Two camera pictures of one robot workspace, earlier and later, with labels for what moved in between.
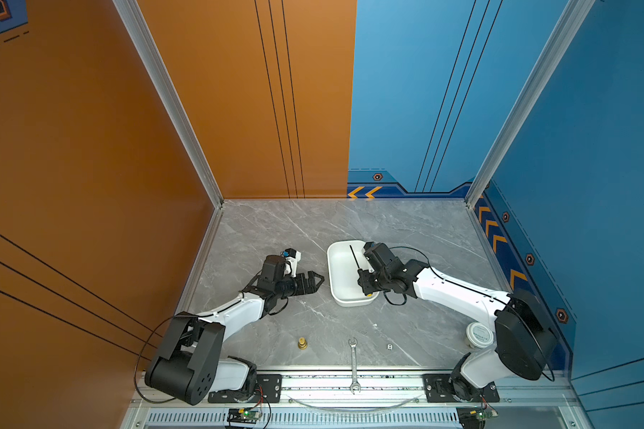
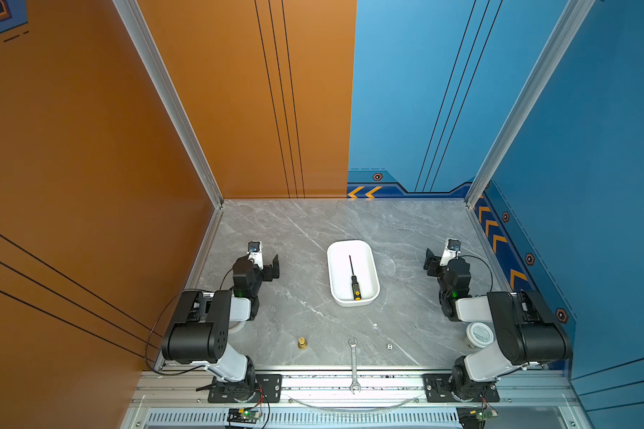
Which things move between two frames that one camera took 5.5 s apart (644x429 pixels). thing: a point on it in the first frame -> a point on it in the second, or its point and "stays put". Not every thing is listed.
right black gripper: (364, 283) -> (432, 264)
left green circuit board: (242, 416) stays put
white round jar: (478, 336) stays put
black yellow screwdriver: (360, 269) -> (356, 290)
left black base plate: (267, 390) stays put
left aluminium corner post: (151, 54) stays put
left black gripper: (311, 288) -> (267, 275)
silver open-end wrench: (354, 386) stays put
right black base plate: (438, 389) stays put
